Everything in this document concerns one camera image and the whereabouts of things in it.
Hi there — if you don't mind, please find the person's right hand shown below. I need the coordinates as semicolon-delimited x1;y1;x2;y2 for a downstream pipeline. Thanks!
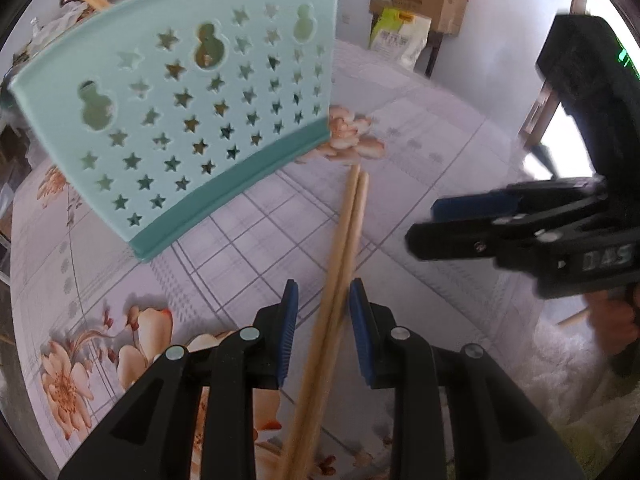
585;285;640;378

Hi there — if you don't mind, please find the clear plastic bag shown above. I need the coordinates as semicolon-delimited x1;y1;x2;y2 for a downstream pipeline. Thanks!
30;2;93;46

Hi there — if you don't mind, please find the white fluffy cloth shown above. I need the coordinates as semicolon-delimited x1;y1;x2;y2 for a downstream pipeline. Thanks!
520;305;640;466

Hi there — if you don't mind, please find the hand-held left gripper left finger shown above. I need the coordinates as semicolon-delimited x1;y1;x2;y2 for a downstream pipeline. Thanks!
57;279;301;480

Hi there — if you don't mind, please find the thin wooden stick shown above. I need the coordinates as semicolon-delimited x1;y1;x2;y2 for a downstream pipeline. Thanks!
556;309;592;329

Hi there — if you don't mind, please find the dark wooden stool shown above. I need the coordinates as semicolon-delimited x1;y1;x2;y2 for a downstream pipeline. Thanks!
424;31;446;79

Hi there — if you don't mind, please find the yellow green rice bag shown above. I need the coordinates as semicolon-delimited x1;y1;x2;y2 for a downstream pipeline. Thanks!
369;7;432;70

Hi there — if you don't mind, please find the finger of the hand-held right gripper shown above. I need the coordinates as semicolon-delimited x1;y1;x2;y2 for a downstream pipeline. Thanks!
431;177;608;223
406;205;608;272

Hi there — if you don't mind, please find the large cardboard box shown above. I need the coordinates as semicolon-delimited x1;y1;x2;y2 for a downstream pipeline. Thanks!
370;0;469;37

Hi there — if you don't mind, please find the teal perforated utensil holder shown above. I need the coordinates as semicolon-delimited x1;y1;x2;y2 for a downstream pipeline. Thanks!
7;0;343;262

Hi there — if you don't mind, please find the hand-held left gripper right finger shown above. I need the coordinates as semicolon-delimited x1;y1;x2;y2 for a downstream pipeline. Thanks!
348;277;586;480

